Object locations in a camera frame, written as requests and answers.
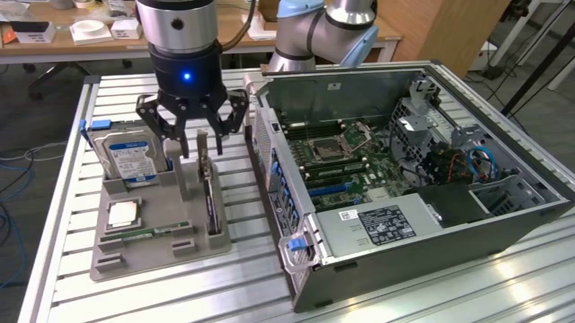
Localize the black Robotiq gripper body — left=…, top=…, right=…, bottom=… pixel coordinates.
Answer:
left=146, top=43, right=229, bottom=119

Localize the Nvidia graphics card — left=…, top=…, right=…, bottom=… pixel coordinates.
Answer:
left=196, top=129, right=224, bottom=236

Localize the hard disk with blue carrier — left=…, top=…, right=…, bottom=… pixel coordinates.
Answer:
left=78, top=112, right=174, bottom=184

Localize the small white box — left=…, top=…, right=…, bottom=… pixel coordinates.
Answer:
left=109, top=18, right=144, bottom=40

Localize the white paper stack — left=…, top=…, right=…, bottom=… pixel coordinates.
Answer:
left=244, top=13, right=277, bottom=41

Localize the CPU socket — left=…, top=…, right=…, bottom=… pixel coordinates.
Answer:
left=312, top=137, right=345, bottom=161

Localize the grey plastic parts rack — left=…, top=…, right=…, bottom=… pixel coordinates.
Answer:
left=89, top=137, right=234, bottom=282

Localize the black office chair base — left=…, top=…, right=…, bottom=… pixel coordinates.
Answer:
left=21, top=59, right=133, bottom=100

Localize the metal socket cover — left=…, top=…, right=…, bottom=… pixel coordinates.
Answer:
left=342, top=120, right=376, bottom=142

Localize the silver CPU chip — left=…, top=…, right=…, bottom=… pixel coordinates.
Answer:
left=106, top=201, right=138, bottom=227

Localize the wooden desk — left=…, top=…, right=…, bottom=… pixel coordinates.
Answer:
left=0, top=0, right=405, bottom=73

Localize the blue expansion slot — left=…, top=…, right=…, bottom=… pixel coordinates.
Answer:
left=308, top=181, right=356, bottom=199

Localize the green RAM stick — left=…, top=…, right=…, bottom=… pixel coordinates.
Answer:
left=98, top=220, right=190, bottom=242

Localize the green motherboard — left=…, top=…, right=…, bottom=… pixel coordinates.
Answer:
left=281, top=119, right=418, bottom=213

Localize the white box with black top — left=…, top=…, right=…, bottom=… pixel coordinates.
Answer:
left=9, top=20, right=57, bottom=44

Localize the grey metal disk bay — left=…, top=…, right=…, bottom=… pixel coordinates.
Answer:
left=388, top=97, right=454, bottom=162

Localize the grey power supply unit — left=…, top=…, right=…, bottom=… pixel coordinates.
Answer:
left=313, top=196, right=445, bottom=260

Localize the wooden cabinet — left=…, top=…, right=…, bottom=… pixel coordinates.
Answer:
left=378, top=0, right=513, bottom=73

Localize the open dark grey PC case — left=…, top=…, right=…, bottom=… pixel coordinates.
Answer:
left=244, top=59, right=575, bottom=314

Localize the perforated metal disk bay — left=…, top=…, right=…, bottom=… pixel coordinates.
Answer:
left=466, top=174, right=551, bottom=218

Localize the black stand pole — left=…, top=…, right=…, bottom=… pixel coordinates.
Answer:
left=500, top=30, right=575, bottom=115

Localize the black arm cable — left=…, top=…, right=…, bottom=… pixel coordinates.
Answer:
left=220, top=0, right=257, bottom=51

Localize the white holder with tape ring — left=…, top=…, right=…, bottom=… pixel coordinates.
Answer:
left=69, top=19, right=114, bottom=46

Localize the white floor cable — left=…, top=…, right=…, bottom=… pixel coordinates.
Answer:
left=0, top=141, right=68, bottom=162

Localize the blue floor cable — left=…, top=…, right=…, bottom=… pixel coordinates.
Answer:
left=0, top=164, right=34, bottom=290

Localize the red wire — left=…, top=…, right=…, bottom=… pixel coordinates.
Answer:
left=448, top=153, right=472, bottom=182

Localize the blue wire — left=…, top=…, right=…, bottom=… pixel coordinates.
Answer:
left=464, top=146, right=501, bottom=184

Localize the white table frame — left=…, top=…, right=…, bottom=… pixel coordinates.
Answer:
left=466, top=0, right=575, bottom=92

